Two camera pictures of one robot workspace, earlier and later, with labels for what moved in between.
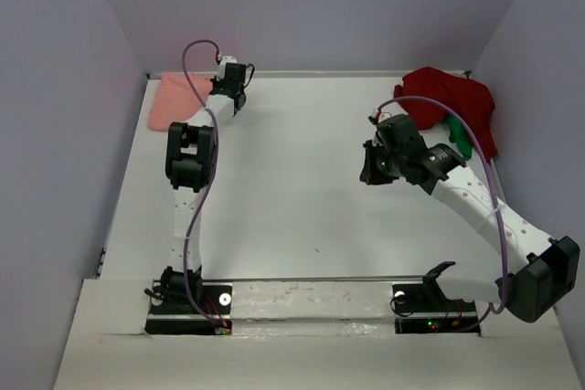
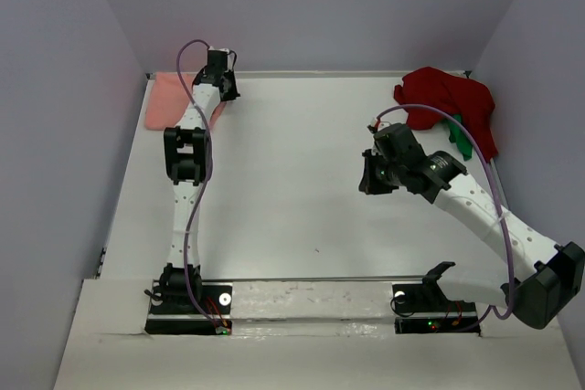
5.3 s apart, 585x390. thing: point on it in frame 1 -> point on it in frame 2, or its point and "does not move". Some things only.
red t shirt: x=470 y=96 does not move
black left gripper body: x=216 y=84 -> x=230 y=91
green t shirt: x=459 y=136 does not move
